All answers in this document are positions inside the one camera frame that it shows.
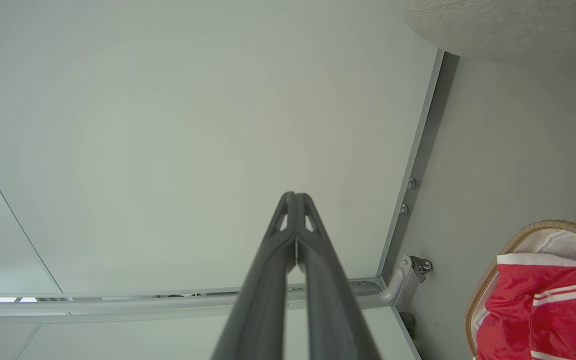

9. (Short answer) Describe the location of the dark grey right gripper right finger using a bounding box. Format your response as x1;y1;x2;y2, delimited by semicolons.
295;192;382;360

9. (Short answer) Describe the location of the grey fabric sofa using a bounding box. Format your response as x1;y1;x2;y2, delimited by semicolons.
400;0;576;66

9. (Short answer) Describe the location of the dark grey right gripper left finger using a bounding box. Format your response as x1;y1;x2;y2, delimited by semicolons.
210;191;297;360

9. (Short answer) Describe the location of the white laundry basket wicker rim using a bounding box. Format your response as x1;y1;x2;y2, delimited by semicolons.
464;219;576;360

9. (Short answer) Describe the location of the small grey caster wheel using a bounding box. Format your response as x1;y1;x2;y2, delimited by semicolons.
410;255;433;284

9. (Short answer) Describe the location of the red garment with white stripes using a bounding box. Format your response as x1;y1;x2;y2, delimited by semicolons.
475;253;576;360

